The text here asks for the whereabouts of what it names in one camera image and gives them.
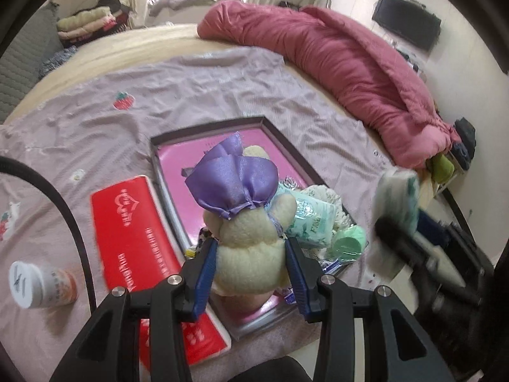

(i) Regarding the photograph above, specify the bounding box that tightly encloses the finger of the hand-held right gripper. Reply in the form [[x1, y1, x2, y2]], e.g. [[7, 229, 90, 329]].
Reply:
[[376, 217, 440, 273], [415, 207, 478, 255]]

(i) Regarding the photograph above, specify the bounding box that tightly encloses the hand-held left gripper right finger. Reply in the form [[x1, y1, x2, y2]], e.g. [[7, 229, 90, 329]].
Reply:
[[284, 237, 454, 382]]

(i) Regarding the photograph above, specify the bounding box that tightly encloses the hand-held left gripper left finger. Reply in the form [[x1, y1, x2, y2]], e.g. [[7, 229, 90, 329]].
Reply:
[[52, 237, 219, 382]]

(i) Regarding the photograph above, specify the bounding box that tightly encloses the blue white plastic packet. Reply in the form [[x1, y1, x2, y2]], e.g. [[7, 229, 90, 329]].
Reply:
[[278, 257, 343, 303]]

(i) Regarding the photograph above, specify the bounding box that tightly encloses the green printed tissue pack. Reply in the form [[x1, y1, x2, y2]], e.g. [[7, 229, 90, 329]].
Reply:
[[376, 169, 420, 279]]

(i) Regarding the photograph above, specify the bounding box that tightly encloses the cream teddy bear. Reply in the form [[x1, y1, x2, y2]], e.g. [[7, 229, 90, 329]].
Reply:
[[185, 133, 299, 299]]

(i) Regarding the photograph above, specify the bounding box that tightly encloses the mint white tissue pack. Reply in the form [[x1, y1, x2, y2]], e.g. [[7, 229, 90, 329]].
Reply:
[[284, 189, 338, 247]]

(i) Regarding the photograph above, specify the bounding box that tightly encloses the red tissue box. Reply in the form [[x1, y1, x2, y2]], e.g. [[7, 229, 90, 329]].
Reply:
[[91, 175, 233, 366]]

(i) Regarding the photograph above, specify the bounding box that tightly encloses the pink tray with dark frame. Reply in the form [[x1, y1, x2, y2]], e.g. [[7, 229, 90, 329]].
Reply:
[[150, 115, 368, 341]]

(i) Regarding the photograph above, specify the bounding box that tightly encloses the white lidded jar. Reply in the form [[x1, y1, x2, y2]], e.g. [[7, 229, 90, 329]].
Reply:
[[9, 260, 79, 310]]

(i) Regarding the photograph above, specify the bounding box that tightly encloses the green cloth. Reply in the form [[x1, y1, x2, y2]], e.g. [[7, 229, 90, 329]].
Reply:
[[431, 154, 456, 186]]

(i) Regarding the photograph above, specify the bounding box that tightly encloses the dark clothes pile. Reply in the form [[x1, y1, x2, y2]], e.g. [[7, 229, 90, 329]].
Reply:
[[449, 117, 477, 168]]

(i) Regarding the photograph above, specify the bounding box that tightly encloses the purple printed bed blanket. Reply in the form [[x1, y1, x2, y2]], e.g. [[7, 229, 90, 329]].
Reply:
[[0, 46, 398, 367]]

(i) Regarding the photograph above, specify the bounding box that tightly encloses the red duvet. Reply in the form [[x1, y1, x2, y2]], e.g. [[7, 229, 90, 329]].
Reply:
[[197, 0, 462, 170]]

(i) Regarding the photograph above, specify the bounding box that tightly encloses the black television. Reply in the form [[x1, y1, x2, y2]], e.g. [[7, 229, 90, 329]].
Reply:
[[372, 0, 442, 52]]

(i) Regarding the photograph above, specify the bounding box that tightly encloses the beige bed sheet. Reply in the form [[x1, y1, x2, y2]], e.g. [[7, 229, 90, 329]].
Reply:
[[8, 24, 434, 208]]

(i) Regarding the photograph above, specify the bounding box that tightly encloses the dark patterned cloth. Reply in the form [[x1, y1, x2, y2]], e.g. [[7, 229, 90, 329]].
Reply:
[[38, 45, 78, 80]]

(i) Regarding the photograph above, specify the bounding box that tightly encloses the grey quilted headboard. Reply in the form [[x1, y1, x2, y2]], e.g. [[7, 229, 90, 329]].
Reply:
[[0, 4, 60, 124]]

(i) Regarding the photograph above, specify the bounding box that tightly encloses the clothes pile on windowsill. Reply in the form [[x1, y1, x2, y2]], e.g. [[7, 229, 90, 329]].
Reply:
[[149, 0, 243, 17]]

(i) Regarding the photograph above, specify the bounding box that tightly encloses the stack of folded clothes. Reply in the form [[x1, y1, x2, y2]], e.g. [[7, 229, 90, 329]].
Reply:
[[56, 6, 130, 42]]

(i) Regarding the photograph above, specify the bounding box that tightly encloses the black cable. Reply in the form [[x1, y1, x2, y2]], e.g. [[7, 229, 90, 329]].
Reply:
[[0, 156, 96, 315]]

